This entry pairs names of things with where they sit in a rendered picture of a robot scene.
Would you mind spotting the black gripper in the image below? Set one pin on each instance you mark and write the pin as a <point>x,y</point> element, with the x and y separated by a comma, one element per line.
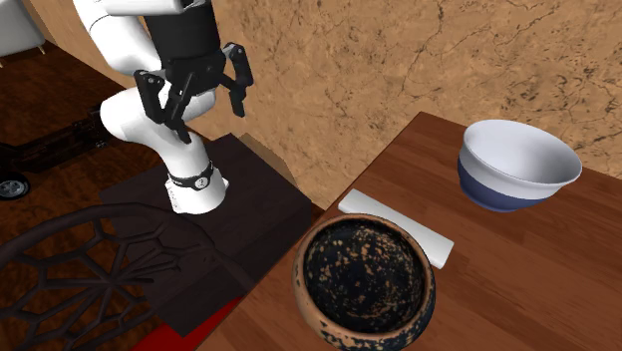
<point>187,43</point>

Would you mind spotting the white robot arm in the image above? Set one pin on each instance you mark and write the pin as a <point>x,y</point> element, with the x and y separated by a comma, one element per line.
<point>187,167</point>

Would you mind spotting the dark robot stand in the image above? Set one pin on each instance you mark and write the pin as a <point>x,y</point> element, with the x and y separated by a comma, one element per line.
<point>262,214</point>

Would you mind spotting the black wheeled case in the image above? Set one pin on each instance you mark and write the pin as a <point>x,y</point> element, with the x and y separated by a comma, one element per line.
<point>53,146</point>

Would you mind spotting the dark lattice-back chair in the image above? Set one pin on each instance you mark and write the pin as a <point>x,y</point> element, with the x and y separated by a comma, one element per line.
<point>104,214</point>

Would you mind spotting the white armchair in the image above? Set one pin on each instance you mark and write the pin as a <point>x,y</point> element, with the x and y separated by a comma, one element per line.
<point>17,24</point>

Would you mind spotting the white flat bar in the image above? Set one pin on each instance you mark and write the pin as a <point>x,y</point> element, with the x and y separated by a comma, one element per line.
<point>388,214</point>

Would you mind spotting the red flat block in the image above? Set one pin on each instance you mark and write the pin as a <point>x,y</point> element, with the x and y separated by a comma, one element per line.
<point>194,333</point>

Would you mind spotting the brown speckled black bowl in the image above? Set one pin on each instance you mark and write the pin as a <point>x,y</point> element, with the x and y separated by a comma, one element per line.
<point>364,277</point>

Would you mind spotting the white and blue bowl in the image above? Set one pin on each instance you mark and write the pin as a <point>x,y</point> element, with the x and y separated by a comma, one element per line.
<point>515,155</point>

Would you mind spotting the brown wooden table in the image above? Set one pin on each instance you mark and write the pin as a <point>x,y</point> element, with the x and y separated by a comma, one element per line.
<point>525,291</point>

